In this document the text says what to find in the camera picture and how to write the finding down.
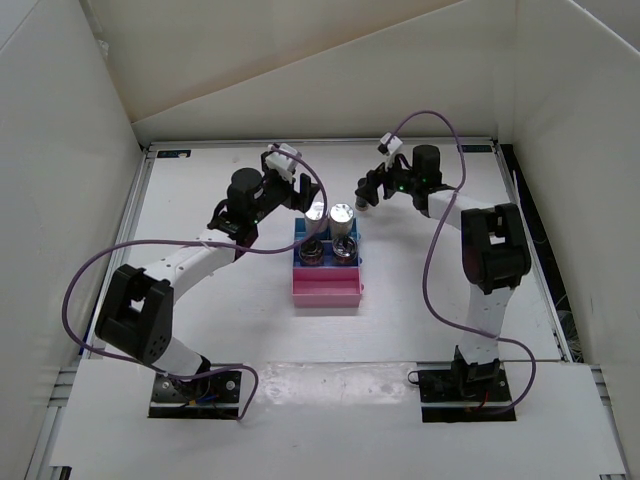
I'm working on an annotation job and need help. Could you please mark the dark blue tray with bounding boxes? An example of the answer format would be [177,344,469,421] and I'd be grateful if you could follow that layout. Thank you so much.
[294,240,359,268]

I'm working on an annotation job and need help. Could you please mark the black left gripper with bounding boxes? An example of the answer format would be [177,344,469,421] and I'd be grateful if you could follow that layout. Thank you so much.
[250,154,321,225]

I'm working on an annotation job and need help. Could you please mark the dark table label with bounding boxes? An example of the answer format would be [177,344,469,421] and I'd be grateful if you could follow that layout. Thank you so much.
[156,149,191,159]
[462,144,493,154]

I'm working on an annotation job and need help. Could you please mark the dark table label left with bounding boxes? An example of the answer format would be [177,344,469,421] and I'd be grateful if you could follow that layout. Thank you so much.
[156,149,191,159]

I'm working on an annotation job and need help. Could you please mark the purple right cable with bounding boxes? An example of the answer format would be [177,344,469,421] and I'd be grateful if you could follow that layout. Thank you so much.
[392,110,539,414]

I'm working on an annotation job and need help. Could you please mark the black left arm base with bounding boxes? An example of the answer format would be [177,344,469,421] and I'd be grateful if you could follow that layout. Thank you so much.
[147,365,242,420]

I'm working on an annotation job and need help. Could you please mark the pink tray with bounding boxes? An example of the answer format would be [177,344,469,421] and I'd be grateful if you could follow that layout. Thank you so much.
[292,266,363,308]

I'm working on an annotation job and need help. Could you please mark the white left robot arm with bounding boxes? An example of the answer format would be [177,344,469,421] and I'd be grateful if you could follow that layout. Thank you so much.
[95,144,324,400]

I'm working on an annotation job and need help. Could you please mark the light blue tray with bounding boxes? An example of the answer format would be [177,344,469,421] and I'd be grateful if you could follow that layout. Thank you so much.
[294,217,361,242]

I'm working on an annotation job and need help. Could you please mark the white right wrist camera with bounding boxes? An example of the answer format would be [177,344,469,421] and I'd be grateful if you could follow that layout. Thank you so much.
[377,132,403,157]

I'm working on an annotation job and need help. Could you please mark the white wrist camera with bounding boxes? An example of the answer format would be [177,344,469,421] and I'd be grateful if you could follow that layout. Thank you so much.
[377,132,403,157]
[264,144,301,183]

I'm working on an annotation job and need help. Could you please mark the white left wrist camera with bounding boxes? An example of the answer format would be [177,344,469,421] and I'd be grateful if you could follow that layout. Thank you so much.
[264,144,301,183]

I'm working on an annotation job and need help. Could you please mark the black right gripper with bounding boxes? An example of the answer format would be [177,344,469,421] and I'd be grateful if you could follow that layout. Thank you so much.
[354,152,419,208]

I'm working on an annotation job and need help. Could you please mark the small black-cap spice bottle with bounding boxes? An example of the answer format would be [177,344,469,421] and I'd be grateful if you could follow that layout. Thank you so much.
[355,196,372,212]

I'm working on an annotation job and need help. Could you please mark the dark table label right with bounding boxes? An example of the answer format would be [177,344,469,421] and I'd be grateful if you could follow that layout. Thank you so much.
[462,144,493,154]

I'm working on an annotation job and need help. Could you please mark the silver-lid salt bottle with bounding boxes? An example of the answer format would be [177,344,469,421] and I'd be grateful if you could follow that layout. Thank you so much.
[304,201,328,236]
[328,203,354,239]

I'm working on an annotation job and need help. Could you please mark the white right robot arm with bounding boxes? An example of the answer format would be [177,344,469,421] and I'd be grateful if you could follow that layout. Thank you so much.
[355,144,531,400]

